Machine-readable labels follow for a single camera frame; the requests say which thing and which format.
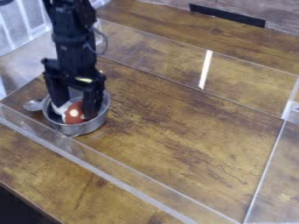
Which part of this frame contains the clear acrylic barrier panel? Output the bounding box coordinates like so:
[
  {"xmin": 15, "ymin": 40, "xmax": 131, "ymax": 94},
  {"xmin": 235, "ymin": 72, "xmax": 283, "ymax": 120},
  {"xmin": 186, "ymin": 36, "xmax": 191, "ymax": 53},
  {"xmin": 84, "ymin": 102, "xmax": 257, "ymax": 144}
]
[{"xmin": 0, "ymin": 21, "xmax": 299, "ymax": 224}]

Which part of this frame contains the silver metal pot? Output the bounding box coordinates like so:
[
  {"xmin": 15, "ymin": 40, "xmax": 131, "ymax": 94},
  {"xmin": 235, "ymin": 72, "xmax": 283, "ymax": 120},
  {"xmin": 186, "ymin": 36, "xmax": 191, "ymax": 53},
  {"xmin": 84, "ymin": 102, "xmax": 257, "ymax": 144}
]
[{"xmin": 42, "ymin": 89, "xmax": 110, "ymax": 137}]

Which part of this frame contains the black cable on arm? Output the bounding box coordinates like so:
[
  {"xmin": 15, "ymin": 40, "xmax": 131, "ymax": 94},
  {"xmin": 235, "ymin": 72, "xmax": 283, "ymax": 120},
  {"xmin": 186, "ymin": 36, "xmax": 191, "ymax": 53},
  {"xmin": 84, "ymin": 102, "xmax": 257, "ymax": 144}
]
[{"xmin": 86, "ymin": 26, "xmax": 110, "ymax": 57}]

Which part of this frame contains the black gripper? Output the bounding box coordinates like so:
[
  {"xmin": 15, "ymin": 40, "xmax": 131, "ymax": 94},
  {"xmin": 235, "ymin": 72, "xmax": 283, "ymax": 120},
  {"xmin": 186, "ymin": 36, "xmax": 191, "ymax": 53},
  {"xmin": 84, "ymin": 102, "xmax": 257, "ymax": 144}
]
[{"xmin": 42, "ymin": 57, "xmax": 107, "ymax": 119}]

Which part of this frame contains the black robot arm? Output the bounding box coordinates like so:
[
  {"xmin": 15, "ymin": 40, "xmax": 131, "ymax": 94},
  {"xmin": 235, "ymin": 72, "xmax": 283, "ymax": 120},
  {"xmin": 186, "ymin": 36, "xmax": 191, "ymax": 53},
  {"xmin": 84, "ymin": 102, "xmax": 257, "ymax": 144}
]
[{"xmin": 42, "ymin": 0, "xmax": 107, "ymax": 119}]

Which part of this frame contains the red plush mushroom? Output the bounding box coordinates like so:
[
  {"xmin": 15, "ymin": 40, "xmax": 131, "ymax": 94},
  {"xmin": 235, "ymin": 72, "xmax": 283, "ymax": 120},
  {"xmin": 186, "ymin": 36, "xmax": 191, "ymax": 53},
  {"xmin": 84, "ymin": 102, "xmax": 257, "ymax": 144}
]
[{"xmin": 51, "ymin": 100, "xmax": 87, "ymax": 124}]

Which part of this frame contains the spoon with green handle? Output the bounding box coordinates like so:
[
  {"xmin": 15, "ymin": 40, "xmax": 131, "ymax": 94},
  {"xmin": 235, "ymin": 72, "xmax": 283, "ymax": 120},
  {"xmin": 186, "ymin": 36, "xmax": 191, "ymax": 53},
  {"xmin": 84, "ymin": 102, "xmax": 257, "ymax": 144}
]
[{"xmin": 23, "ymin": 99, "xmax": 44, "ymax": 111}]

